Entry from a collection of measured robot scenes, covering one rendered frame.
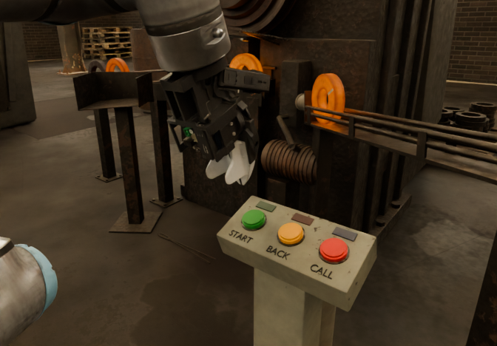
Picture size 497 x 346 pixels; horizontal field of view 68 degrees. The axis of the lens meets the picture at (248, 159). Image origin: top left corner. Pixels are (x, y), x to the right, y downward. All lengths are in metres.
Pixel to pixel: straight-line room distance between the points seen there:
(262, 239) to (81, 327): 0.91
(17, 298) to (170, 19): 0.60
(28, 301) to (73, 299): 0.69
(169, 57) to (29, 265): 0.56
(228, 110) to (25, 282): 0.55
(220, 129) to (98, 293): 1.15
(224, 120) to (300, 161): 0.77
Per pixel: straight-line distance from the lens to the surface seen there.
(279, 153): 1.25
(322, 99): 1.20
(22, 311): 0.85
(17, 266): 0.85
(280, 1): 1.38
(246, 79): 0.51
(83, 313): 1.46
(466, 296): 1.62
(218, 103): 0.48
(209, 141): 0.45
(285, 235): 0.60
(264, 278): 0.64
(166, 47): 0.43
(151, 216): 1.94
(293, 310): 0.64
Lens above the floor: 0.92
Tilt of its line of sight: 20 degrees down
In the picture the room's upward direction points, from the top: straight up
